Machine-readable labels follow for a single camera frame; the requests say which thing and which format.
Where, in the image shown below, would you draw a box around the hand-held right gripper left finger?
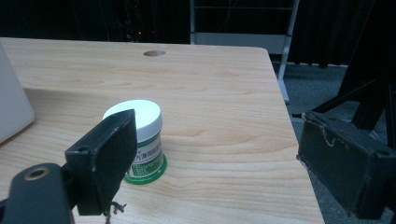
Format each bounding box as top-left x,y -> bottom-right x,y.
64,108 -> 139,217

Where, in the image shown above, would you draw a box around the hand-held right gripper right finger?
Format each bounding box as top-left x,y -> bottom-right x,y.
296,110 -> 396,220

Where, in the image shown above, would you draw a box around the round table cable grommet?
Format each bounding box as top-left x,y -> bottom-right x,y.
143,49 -> 166,58

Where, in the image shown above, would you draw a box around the dark curtain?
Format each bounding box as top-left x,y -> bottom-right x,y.
0,0 -> 396,68

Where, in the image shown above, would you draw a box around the dark equipment with red lights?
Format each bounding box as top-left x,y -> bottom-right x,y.
124,0 -> 158,44

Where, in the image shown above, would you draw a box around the black metal stand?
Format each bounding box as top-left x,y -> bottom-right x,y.
292,0 -> 396,142

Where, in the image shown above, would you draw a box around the white metal stand frame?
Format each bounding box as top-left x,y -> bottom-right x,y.
189,0 -> 301,105

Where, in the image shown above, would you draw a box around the white-lidded green label jar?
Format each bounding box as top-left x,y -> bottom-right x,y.
102,99 -> 168,186

